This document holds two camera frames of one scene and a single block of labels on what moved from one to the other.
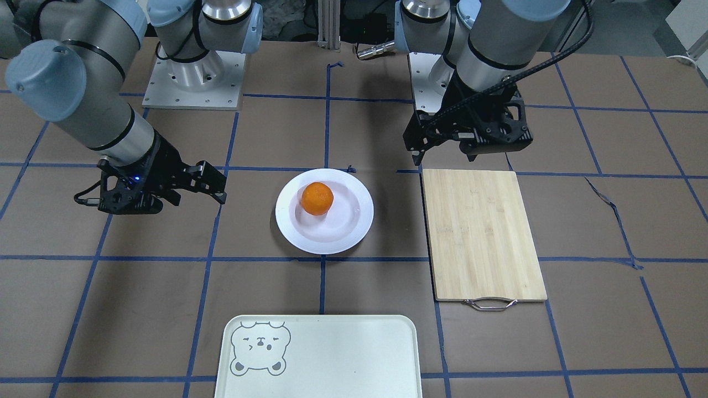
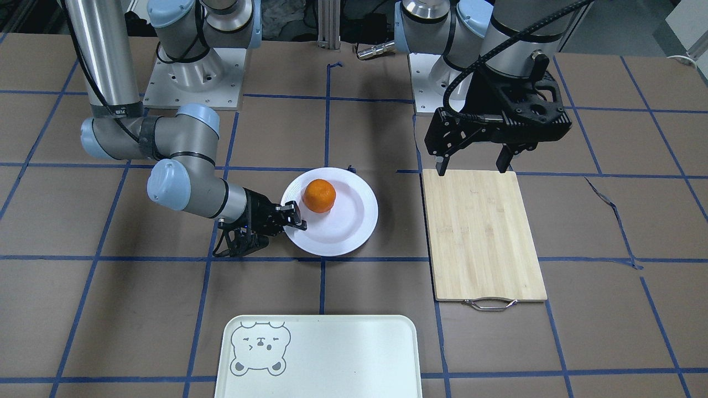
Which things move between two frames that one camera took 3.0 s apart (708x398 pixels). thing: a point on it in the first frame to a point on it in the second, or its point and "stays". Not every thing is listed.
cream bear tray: x=318 y=356 stays
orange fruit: x=317 y=198 stays
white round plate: x=343 y=227 stays
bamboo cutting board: x=482 y=250 stays
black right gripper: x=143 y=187 to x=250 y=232
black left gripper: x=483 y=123 to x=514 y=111
